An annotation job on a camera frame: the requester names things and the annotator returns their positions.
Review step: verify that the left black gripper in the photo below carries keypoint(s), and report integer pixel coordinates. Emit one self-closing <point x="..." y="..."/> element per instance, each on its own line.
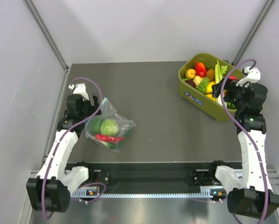
<point x="96" y="106"/>

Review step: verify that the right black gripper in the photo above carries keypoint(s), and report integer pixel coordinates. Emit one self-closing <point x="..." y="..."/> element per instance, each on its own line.
<point x="231" y="86"/>

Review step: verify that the light green fake cabbage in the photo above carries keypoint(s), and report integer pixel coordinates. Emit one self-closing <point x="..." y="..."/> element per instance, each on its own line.
<point x="109" y="127"/>

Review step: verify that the clear zip top bag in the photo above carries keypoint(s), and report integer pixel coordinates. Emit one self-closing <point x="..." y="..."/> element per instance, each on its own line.
<point x="109" y="112"/>

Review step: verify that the red fake chili pepper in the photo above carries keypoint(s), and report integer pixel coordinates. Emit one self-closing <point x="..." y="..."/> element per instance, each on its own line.
<point x="109" y="139"/>

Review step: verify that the green fake bell pepper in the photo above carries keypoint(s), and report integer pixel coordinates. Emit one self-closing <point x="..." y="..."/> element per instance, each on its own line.
<point x="93" y="126"/>

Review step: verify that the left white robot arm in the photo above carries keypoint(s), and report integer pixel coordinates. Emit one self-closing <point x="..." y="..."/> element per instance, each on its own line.
<point x="52" y="187"/>

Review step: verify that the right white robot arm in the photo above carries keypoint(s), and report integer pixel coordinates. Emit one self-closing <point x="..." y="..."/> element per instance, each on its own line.
<point x="251" y="195"/>

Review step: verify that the yellow fake lemon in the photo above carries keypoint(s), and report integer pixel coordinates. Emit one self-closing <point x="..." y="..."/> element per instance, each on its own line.
<point x="211" y="97"/>
<point x="209" y="89"/>

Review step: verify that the green fake grape bunch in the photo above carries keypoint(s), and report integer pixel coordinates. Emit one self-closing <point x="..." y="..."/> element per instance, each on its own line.
<point x="202" y="87"/>

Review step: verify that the brown fake kiwi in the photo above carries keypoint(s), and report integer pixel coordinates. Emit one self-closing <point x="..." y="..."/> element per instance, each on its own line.
<point x="210" y="74"/>

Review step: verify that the fake celery stalk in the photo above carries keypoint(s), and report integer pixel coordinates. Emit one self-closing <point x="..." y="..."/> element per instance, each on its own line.
<point x="220" y="71"/>

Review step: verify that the beige fake potato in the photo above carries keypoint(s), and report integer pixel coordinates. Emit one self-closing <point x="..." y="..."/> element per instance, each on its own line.
<point x="197" y="80"/>

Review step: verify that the red orange fake mango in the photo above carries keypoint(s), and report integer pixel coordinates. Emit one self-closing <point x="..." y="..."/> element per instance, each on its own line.
<point x="200" y="69"/>

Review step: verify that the dark purple fake passionfruit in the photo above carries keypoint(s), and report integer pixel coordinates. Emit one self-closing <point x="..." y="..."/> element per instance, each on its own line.
<point x="191" y="83"/>

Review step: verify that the yellow fake orange fruit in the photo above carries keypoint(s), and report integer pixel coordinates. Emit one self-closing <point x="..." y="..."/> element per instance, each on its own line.
<point x="190" y="74"/>

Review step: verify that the olive green plastic bin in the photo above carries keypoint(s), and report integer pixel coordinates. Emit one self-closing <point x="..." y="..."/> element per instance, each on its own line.
<point x="198" y="99"/>

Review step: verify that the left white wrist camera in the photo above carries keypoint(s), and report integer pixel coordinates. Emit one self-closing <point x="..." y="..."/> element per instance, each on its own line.
<point x="79" y="89"/>

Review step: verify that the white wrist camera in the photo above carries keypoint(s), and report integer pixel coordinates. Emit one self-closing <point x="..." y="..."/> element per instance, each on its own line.
<point x="79" y="89"/>
<point x="250" y="75"/>

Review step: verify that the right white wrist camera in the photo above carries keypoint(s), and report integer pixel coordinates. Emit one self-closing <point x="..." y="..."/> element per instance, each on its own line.
<point x="250" y="75"/>

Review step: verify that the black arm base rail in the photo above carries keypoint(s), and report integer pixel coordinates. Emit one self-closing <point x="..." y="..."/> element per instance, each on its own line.
<point x="153" y="177"/>

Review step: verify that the grey slotted cable duct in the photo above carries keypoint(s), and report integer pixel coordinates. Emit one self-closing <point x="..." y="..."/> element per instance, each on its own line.
<point x="202" y="192"/>

